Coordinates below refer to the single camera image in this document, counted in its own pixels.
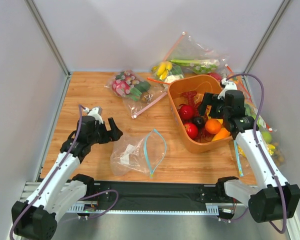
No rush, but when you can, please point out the clear blue zip bag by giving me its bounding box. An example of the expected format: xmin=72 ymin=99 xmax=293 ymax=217
xmin=110 ymin=128 xmax=168 ymax=178

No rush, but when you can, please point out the dragon fruit zip bag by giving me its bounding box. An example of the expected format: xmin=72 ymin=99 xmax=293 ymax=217
xmin=105 ymin=70 xmax=167 ymax=119

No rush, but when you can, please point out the orange pumpkin zip bag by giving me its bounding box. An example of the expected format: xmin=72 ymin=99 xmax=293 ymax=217
xmin=208 ymin=64 xmax=252 ymax=102

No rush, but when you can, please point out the black base mat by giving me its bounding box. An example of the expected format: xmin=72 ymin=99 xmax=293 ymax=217
xmin=86 ymin=181 xmax=234 ymax=212

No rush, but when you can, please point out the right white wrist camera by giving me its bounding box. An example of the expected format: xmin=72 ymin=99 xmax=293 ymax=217
xmin=218 ymin=78 xmax=237 ymax=99

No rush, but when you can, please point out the right aluminium post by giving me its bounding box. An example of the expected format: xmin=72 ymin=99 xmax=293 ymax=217
xmin=241 ymin=0 xmax=295 ymax=77

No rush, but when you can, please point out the banana cauliflower zip bag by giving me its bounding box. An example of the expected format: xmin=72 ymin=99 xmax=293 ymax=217
xmin=147 ymin=61 xmax=185 ymax=89

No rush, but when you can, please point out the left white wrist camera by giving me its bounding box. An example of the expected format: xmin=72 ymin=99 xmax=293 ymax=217
xmin=83 ymin=106 xmax=104 ymax=124

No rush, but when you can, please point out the aluminium post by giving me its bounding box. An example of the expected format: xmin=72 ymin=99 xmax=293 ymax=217
xmin=24 ymin=0 xmax=72 ymax=76
xmin=241 ymin=0 xmax=295 ymax=77

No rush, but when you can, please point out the left aluminium post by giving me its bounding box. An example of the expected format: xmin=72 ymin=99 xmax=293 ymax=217
xmin=24 ymin=0 xmax=72 ymax=76

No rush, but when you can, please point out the green apple zip bag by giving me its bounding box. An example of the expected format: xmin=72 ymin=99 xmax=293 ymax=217
xmin=244 ymin=102 xmax=273 ymax=144

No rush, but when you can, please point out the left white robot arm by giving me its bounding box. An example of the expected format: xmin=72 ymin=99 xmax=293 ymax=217
xmin=9 ymin=115 xmax=123 ymax=240

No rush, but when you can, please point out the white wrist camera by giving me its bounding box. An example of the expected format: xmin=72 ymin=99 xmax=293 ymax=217
xmin=218 ymin=78 xmax=237 ymax=99
xmin=83 ymin=106 xmax=104 ymax=124

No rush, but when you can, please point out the red toy tomato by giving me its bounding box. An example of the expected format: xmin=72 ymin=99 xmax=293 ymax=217
xmin=178 ymin=105 xmax=195 ymax=121

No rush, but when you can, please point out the green vegetable zip bag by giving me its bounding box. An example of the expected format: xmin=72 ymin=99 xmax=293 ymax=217
xmin=164 ymin=32 xmax=229 ymax=77

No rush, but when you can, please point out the potato banana zip bag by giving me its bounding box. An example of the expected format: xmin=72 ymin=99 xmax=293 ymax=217
xmin=234 ymin=141 xmax=286 ymax=177

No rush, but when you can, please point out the orange toy orange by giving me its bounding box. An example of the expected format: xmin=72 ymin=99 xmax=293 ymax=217
xmin=204 ymin=119 xmax=222 ymax=135

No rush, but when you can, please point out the red toy apple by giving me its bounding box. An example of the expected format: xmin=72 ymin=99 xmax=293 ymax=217
xmin=183 ymin=122 xmax=199 ymax=140

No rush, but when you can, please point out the purple cable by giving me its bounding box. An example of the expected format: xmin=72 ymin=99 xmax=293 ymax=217
xmin=216 ymin=72 xmax=288 ymax=235
xmin=9 ymin=104 xmax=120 ymax=240

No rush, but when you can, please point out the dark toy plum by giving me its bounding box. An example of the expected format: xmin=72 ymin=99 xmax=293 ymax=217
xmin=191 ymin=116 xmax=206 ymax=129

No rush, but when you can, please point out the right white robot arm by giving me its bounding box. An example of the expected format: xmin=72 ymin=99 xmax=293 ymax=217
xmin=198 ymin=90 xmax=300 ymax=223

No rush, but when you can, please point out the aluminium frame rail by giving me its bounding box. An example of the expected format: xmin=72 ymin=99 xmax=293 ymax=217
xmin=10 ymin=175 xmax=300 ymax=240

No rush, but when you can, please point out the yellow orange toy mango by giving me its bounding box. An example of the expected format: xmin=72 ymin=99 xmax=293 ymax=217
xmin=211 ymin=127 xmax=231 ymax=142

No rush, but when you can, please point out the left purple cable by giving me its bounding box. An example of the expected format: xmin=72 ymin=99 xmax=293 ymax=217
xmin=9 ymin=104 xmax=120 ymax=240

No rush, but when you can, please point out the yellow toy bell pepper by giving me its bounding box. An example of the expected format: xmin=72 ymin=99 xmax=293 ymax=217
xmin=206 ymin=114 xmax=224 ymax=125

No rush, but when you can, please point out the orange plastic bin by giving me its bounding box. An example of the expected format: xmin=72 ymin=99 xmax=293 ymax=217
xmin=167 ymin=74 xmax=241 ymax=154

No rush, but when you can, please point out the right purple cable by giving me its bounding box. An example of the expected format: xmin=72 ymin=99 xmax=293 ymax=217
xmin=216 ymin=72 xmax=288 ymax=235

